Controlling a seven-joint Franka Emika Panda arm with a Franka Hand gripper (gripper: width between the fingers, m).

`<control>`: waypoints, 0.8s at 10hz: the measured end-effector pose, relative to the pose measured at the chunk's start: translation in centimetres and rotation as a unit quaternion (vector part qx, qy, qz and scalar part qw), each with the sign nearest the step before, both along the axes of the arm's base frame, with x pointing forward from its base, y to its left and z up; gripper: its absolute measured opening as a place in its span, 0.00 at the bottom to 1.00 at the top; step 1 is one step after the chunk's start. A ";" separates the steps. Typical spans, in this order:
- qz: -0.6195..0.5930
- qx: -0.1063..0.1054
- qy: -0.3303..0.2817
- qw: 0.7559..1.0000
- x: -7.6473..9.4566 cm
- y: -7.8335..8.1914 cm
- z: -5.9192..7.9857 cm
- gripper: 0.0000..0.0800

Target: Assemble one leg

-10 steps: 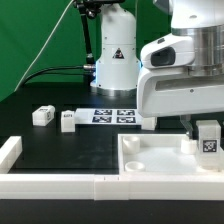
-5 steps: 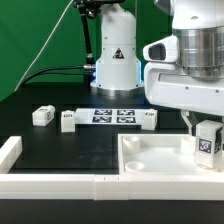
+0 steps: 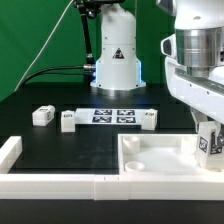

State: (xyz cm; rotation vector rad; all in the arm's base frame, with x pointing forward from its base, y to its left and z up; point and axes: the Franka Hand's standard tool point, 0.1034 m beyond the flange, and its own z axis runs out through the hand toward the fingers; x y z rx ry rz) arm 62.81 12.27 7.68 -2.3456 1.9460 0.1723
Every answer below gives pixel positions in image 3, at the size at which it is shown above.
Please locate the white square tabletop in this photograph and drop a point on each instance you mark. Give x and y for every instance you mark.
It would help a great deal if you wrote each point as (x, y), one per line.
(160, 154)

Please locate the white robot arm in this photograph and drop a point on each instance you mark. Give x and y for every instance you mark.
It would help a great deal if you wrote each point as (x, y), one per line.
(194, 56)

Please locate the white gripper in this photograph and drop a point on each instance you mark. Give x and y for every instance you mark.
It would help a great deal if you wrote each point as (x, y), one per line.
(204, 95)

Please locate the white U-shaped fence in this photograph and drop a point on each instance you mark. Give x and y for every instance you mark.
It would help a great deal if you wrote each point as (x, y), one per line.
(122, 186)

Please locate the black camera stand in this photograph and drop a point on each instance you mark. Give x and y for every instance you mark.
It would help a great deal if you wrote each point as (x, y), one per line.
(89, 9)

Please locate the white marker tag sheet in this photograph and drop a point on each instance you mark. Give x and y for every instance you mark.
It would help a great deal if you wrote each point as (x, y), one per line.
(101, 116)

